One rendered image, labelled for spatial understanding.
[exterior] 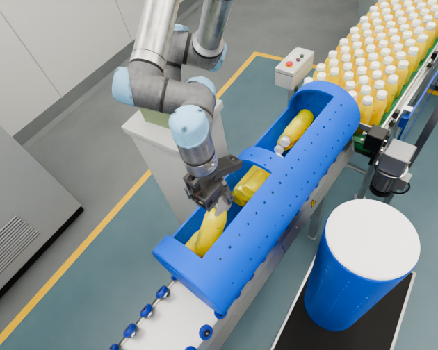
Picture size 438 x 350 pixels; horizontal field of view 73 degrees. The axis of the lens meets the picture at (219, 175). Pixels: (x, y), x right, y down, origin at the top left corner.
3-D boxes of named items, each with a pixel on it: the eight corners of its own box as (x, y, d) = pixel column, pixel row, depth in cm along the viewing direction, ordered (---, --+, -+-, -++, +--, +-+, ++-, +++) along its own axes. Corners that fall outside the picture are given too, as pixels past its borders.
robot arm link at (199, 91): (172, 65, 66) (163, 98, 60) (221, 78, 68) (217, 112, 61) (168, 92, 72) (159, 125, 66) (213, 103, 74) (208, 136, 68)
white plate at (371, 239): (414, 295, 84) (413, 296, 85) (425, 214, 97) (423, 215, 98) (315, 257, 94) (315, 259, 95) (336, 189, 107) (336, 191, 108)
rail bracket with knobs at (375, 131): (356, 148, 134) (361, 132, 125) (363, 138, 136) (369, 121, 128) (379, 157, 129) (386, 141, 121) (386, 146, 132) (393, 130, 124)
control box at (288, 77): (274, 85, 152) (274, 67, 144) (295, 63, 160) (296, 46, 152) (292, 90, 147) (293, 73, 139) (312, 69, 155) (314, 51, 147)
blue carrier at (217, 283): (173, 277, 108) (136, 238, 88) (298, 128, 142) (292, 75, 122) (233, 327, 92) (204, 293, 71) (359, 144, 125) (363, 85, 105)
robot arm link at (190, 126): (208, 98, 59) (204, 130, 54) (217, 137, 67) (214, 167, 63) (169, 101, 60) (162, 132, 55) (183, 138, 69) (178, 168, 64)
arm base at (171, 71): (134, 80, 116) (138, 53, 113) (164, 87, 127) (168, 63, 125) (159, 87, 107) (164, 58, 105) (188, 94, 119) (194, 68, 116)
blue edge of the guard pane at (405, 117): (369, 178, 175) (397, 114, 135) (419, 98, 205) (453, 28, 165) (378, 182, 172) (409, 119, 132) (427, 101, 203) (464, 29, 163)
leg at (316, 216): (306, 237, 206) (315, 187, 156) (310, 230, 209) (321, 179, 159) (313, 242, 204) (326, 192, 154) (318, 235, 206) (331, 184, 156)
